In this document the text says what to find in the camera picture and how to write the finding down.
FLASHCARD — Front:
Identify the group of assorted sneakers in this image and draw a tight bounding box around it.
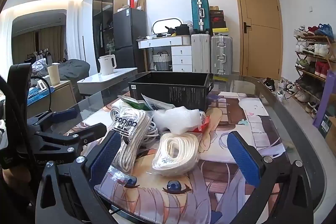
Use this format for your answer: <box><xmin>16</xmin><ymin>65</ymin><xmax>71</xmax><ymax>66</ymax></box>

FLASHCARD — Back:
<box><xmin>262</xmin><ymin>23</ymin><xmax>336</xmax><ymax>119</ymax></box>

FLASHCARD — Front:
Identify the wooden door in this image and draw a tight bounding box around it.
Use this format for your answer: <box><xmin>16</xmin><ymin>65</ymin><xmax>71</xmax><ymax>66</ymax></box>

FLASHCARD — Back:
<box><xmin>232</xmin><ymin>0</ymin><xmax>283</xmax><ymax>80</ymax></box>

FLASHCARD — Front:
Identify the black pouch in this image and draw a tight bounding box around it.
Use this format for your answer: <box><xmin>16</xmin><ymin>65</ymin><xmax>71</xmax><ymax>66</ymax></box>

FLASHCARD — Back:
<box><xmin>175</xmin><ymin>25</ymin><xmax>189</xmax><ymax>36</ymax></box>

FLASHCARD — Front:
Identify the purple box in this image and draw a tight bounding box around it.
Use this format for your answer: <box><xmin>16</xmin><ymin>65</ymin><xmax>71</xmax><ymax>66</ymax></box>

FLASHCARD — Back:
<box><xmin>312</xmin><ymin>69</ymin><xmax>336</xmax><ymax>132</ymax></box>

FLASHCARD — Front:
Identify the black shoe box red logo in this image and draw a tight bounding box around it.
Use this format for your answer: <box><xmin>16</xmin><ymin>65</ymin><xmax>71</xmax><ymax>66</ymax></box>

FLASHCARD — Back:
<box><xmin>209</xmin><ymin>10</ymin><xmax>225</xmax><ymax>22</ymax></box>

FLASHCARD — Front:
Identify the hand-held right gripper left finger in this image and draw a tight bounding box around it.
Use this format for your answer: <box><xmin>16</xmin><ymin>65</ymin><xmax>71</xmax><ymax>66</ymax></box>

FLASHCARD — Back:
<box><xmin>35</xmin><ymin>131</ymin><xmax>122</xmax><ymax>224</ymax></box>

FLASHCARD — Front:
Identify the thick black cable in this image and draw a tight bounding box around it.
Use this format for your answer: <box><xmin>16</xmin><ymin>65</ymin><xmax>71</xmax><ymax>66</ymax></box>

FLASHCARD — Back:
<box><xmin>0</xmin><ymin>79</ymin><xmax>38</xmax><ymax>188</ymax></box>

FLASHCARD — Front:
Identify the wooden bedside cabinet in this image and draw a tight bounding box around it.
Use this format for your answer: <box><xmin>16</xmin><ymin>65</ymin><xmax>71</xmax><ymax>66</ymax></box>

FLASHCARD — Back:
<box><xmin>26</xmin><ymin>80</ymin><xmax>78</xmax><ymax>114</ymax></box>

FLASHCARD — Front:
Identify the white packet with red edges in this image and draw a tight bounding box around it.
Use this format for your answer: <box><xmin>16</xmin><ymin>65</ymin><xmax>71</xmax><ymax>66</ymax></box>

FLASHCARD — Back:
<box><xmin>152</xmin><ymin>106</ymin><xmax>201</xmax><ymax>134</ymax></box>

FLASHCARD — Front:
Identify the wooden shoe rack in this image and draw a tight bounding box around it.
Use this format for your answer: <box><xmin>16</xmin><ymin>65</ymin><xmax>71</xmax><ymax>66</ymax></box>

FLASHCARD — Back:
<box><xmin>293</xmin><ymin>23</ymin><xmax>336</xmax><ymax>119</ymax></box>

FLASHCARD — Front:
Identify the oval mirror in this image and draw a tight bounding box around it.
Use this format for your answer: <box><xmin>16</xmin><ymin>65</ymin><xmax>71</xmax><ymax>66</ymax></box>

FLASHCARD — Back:
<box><xmin>152</xmin><ymin>17</ymin><xmax>184</xmax><ymax>36</ymax></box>

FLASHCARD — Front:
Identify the small white box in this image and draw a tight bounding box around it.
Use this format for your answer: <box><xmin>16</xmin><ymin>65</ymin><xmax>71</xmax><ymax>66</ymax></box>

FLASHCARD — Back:
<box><xmin>37</xmin><ymin>80</ymin><xmax>51</xmax><ymax>92</ymax></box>

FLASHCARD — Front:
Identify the blue bag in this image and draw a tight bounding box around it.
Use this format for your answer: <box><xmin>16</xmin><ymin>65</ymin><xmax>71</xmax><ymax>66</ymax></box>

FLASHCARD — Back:
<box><xmin>28</xmin><ymin>88</ymin><xmax>53</xmax><ymax>106</ymax></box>

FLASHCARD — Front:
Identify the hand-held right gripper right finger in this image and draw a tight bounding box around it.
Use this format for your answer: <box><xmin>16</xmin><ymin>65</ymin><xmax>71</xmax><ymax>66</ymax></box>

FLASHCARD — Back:
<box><xmin>226</xmin><ymin>131</ymin><xmax>315</xmax><ymax>224</ymax></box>

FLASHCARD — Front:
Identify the beige cylindrical bin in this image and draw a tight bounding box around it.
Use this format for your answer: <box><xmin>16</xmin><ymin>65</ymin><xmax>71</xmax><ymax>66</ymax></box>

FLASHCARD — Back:
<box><xmin>47</xmin><ymin>63</ymin><xmax>61</xmax><ymax>86</ymax></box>

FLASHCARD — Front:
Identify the woven white grey basket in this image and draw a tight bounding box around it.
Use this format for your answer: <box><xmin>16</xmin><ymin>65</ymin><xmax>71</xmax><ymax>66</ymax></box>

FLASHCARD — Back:
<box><xmin>153</xmin><ymin>51</ymin><xmax>172</xmax><ymax>71</ymax></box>

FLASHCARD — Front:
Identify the white cable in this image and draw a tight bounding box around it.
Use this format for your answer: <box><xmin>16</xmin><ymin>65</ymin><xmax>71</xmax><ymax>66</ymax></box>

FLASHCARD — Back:
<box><xmin>143</xmin><ymin>119</ymin><xmax>160</xmax><ymax>146</ymax></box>

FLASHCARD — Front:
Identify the person's left forearm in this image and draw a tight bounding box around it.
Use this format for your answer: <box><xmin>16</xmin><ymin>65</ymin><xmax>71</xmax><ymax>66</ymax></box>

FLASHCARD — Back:
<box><xmin>0</xmin><ymin>168</ymin><xmax>36</xmax><ymax>224</ymax></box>

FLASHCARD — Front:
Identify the white electric kettle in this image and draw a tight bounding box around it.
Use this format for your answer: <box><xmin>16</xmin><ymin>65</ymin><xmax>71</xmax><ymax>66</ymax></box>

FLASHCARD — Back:
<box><xmin>98</xmin><ymin>55</ymin><xmax>117</xmax><ymax>76</ymax></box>

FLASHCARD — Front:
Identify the white rope coil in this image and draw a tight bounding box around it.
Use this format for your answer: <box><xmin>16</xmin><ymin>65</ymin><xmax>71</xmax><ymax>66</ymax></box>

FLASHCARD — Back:
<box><xmin>152</xmin><ymin>132</ymin><xmax>200</xmax><ymax>177</ymax></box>

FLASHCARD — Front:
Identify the clothes rack with clothes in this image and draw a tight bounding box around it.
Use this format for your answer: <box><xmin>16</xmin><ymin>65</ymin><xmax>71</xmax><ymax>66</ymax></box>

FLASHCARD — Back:
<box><xmin>25</xmin><ymin>48</ymin><xmax>53</xmax><ymax>62</ymax></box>

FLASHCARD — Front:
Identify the white sheer curtain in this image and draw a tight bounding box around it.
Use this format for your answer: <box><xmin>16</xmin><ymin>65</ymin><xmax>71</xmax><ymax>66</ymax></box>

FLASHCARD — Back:
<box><xmin>66</xmin><ymin>0</ymin><xmax>84</xmax><ymax>62</ymax></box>

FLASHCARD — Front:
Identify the white low side table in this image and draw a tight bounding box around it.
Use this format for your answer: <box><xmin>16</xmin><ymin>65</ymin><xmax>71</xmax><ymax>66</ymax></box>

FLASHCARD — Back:
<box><xmin>77</xmin><ymin>67</ymin><xmax>138</xmax><ymax>96</ymax></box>

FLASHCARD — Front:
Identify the teal suitcase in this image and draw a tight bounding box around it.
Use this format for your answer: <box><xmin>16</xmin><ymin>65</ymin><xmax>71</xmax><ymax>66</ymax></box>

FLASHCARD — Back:
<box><xmin>191</xmin><ymin>0</ymin><xmax>210</xmax><ymax>34</ymax></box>

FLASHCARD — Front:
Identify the silver suitcase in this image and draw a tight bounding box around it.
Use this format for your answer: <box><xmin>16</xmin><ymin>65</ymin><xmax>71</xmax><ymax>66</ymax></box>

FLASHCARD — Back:
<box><xmin>210</xmin><ymin>35</ymin><xmax>233</xmax><ymax>75</ymax></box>

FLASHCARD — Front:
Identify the white packet dark print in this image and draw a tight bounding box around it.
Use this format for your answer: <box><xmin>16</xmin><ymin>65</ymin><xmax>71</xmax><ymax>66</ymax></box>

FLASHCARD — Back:
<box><xmin>141</xmin><ymin>93</ymin><xmax>168</xmax><ymax>111</ymax></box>

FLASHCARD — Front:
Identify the white suitcase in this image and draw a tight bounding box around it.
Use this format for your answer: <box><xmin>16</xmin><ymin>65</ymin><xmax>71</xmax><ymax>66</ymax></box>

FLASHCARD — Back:
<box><xmin>191</xmin><ymin>34</ymin><xmax>211</xmax><ymax>73</ymax></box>

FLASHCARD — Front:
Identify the thin black cable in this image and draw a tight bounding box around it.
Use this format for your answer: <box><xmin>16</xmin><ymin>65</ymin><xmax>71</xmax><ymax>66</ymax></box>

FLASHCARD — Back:
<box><xmin>33</xmin><ymin>77</ymin><xmax>52</xmax><ymax>112</ymax></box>

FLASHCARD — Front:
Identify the dark grey duvet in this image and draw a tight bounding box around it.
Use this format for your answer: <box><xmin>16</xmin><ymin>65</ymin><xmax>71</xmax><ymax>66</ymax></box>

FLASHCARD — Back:
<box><xmin>29</xmin><ymin>59</ymin><xmax>91</xmax><ymax>81</ymax></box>

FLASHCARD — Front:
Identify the printed cartoon desk mat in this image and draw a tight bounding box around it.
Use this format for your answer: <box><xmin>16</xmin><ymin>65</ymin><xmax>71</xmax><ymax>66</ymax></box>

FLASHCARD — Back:
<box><xmin>63</xmin><ymin>90</ymin><xmax>286</xmax><ymax>224</ymax></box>

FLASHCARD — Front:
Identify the white shoelace bundle black print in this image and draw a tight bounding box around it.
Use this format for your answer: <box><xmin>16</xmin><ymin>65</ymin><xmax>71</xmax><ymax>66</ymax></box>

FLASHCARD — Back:
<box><xmin>110</xmin><ymin>106</ymin><xmax>153</xmax><ymax>172</ymax></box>

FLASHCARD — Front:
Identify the black cardboard box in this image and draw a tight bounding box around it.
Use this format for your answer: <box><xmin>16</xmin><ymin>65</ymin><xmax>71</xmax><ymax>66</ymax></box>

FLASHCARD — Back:
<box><xmin>128</xmin><ymin>72</ymin><xmax>214</xmax><ymax>111</ymax></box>

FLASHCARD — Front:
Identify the green white packet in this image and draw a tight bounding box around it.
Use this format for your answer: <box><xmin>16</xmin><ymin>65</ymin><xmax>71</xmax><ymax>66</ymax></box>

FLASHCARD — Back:
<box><xmin>117</xmin><ymin>94</ymin><xmax>147</xmax><ymax>110</ymax></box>

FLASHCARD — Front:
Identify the black fridge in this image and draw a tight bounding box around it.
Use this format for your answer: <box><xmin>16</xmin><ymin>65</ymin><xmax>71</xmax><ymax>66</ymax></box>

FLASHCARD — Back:
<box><xmin>113</xmin><ymin>7</ymin><xmax>147</xmax><ymax>72</ymax></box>

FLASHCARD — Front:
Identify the black glass cabinet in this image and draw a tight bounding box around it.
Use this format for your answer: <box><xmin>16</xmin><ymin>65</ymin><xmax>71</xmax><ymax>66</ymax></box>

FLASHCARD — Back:
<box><xmin>92</xmin><ymin>0</ymin><xmax>128</xmax><ymax>72</ymax></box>

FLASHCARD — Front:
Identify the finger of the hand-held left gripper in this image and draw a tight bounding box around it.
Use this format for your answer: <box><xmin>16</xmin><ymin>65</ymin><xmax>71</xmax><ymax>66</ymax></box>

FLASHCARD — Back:
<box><xmin>28</xmin><ymin>109</ymin><xmax>77</xmax><ymax>131</ymax></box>
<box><xmin>34</xmin><ymin>123</ymin><xmax>107</xmax><ymax>151</ymax></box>

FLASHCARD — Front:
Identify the white dressing table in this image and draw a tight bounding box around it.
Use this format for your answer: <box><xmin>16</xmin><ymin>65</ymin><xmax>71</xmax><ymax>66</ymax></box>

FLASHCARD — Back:
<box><xmin>136</xmin><ymin>35</ymin><xmax>193</xmax><ymax>73</ymax></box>

